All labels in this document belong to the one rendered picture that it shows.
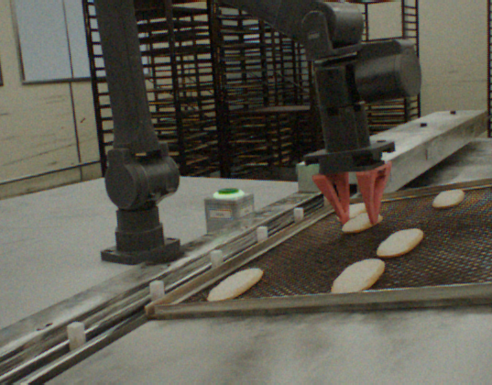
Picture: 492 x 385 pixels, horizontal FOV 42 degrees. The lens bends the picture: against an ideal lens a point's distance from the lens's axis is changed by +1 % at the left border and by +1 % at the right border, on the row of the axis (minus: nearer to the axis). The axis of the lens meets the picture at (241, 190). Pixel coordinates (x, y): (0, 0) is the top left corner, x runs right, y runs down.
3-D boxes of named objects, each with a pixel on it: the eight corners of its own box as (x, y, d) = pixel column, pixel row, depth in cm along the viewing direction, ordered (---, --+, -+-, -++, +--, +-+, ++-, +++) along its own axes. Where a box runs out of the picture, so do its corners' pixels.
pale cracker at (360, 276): (355, 266, 64) (352, 255, 64) (392, 262, 63) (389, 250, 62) (322, 299, 55) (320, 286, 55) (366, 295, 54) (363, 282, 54)
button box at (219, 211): (227, 245, 127) (223, 189, 125) (263, 247, 123) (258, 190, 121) (204, 256, 120) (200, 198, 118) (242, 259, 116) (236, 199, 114)
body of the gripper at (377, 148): (377, 163, 77) (368, 102, 76) (303, 170, 83) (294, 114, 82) (398, 154, 82) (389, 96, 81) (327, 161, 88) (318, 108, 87)
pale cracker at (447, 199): (440, 196, 93) (438, 189, 93) (467, 192, 92) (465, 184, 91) (428, 210, 84) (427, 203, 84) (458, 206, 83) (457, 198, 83)
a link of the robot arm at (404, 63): (336, 16, 85) (300, 14, 78) (419, -6, 78) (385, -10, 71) (348, 106, 86) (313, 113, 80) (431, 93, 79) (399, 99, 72)
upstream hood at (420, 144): (437, 131, 242) (436, 108, 241) (487, 129, 233) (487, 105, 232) (297, 198, 136) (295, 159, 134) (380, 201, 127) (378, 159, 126)
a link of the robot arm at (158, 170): (142, 211, 115) (118, 217, 111) (136, 154, 113) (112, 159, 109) (179, 214, 109) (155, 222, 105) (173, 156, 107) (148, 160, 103)
